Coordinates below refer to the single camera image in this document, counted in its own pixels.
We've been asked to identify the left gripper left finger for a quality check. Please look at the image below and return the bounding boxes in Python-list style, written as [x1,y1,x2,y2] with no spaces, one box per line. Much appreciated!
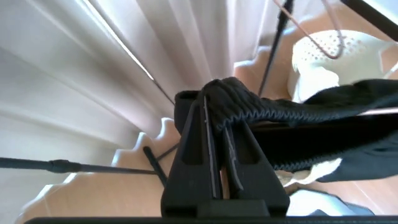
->
[160,99,223,218]

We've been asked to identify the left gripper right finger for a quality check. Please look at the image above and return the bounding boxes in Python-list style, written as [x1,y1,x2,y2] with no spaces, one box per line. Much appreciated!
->
[222,119,290,218]

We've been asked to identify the black garment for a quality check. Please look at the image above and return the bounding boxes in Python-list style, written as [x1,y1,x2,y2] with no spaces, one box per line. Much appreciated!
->
[173,77,398,183]

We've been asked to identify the black clothes rack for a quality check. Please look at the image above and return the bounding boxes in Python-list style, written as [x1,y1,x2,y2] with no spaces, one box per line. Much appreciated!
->
[0,0,398,187]

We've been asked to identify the white laundry basket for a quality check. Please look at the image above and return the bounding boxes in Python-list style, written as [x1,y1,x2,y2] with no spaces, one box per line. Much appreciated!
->
[286,29,398,103]

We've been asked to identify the beige curtain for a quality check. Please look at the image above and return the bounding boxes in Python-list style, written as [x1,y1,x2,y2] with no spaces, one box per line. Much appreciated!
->
[0,0,299,218]

